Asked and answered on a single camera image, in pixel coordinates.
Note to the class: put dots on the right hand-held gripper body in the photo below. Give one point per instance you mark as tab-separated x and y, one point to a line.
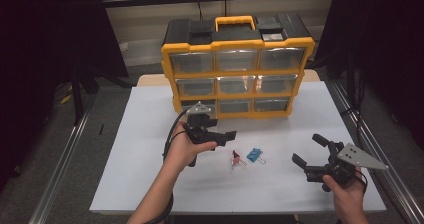
340	170

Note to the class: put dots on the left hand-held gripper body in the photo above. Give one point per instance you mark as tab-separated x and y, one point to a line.
200	135

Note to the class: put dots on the clear plastic drawer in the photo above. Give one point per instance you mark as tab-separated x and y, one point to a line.
208	103

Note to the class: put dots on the red binder clip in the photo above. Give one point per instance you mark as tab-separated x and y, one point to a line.
236	158

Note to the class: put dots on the blue binder clip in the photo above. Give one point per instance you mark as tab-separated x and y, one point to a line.
255	154

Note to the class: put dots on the yellow black drawer organizer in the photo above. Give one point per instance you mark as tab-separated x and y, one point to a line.
233	34

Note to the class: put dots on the person's left hand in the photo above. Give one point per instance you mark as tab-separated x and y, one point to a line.
180	150

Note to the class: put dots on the person's right hand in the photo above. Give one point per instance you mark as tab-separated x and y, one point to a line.
348	197

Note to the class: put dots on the set of clear organizer drawers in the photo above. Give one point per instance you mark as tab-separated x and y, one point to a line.
236	60

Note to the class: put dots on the small black floor item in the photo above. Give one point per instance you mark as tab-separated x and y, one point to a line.
101	129

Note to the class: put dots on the black metal stand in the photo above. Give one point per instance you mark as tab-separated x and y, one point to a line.
77	100

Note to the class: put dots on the black curtain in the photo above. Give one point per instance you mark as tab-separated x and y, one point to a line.
393	34
33	50

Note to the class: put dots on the yellow floor marker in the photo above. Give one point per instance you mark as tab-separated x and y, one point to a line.
65	99

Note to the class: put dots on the aluminium floor rail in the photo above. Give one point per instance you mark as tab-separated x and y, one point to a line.
400	197
56	180

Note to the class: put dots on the white wall box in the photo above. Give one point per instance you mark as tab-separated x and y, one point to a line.
124	46

